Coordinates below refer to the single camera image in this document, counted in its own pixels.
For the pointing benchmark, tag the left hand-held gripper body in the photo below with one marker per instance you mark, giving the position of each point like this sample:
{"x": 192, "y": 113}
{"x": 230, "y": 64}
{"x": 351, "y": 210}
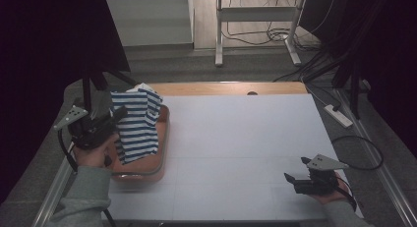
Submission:
{"x": 88, "y": 130}

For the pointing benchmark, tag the black metal stand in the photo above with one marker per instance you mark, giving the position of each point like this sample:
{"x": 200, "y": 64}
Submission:
{"x": 354, "y": 86}

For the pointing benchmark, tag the blue white striped cloth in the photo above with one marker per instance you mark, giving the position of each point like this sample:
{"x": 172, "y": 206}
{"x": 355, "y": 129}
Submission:
{"x": 137, "y": 128}

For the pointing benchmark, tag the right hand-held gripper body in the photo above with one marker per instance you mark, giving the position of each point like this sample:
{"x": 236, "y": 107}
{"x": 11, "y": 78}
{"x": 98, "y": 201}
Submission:
{"x": 319, "y": 181}

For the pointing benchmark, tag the white metal desk frame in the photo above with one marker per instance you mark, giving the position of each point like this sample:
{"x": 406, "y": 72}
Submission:
{"x": 259, "y": 14}

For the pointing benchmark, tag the black curtain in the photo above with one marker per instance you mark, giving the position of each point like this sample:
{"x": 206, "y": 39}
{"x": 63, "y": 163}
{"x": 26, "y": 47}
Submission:
{"x": 52, "y": 56}
{"x": 380, "y": 56}

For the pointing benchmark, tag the black tripod stand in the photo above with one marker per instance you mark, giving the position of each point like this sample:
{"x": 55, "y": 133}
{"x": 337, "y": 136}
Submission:
{"x": 87, "y": 89}

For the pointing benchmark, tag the person's right hand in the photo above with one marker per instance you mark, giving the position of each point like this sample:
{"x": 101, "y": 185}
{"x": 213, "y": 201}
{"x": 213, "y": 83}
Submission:
{"x": 334, "y": 197}

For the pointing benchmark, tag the white power strip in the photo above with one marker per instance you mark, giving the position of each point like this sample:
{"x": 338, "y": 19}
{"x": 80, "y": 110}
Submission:
{"x": 339, "y": 116}

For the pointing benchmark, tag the orange plastic tray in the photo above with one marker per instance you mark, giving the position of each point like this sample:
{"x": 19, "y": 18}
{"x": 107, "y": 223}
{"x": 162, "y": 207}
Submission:
{"x": 154, "y": 168}

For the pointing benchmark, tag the aluminium rail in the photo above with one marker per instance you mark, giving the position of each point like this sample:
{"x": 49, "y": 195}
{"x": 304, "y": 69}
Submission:
{"x": 52, "y": 194}
{"x": 380, "y": 161}

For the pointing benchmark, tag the white table sheet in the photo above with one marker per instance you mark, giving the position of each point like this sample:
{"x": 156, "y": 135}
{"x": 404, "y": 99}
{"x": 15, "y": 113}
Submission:
{"x": 236, "y": 148}

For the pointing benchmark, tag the person's left hand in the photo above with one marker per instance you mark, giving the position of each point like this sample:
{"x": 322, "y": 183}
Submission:
{"x": 93, "y": 156}

